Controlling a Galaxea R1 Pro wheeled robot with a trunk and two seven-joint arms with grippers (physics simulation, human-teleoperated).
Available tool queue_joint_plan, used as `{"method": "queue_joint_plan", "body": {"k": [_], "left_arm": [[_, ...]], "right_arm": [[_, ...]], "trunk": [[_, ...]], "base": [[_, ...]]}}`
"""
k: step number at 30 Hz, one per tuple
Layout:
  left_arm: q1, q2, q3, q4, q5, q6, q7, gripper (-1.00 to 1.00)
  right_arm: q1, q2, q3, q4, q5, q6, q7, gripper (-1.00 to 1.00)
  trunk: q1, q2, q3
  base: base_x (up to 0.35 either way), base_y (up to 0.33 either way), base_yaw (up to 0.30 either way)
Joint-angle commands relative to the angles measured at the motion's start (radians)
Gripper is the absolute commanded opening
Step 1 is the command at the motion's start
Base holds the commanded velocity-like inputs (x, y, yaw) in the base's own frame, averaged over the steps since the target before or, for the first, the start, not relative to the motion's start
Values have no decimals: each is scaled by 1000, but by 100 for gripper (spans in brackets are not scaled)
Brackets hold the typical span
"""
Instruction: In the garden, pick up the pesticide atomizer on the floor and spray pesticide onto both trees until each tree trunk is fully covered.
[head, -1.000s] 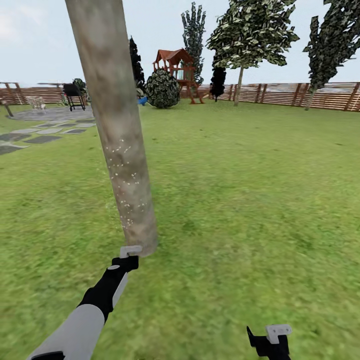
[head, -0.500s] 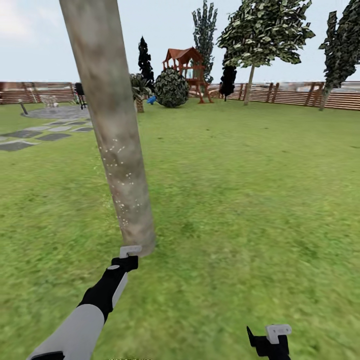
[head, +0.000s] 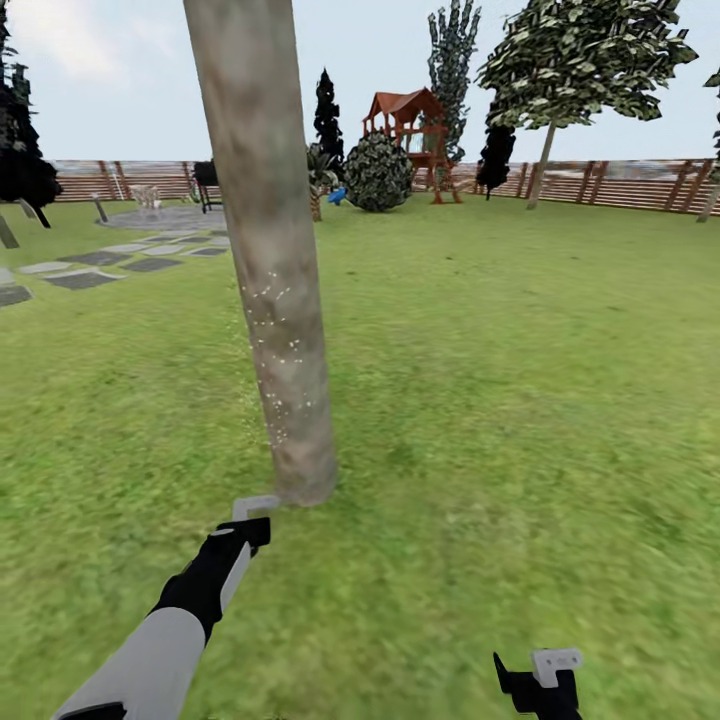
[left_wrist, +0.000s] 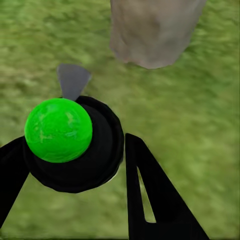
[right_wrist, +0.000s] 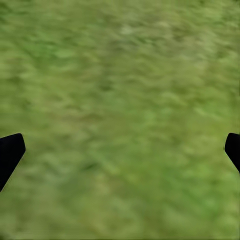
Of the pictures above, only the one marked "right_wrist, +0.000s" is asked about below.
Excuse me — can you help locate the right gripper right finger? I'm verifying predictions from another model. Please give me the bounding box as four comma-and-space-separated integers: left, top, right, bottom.
224, 132, 240, 172

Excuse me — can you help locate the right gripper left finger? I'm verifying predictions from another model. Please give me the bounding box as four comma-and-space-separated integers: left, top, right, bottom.
0, 133, 26, 192

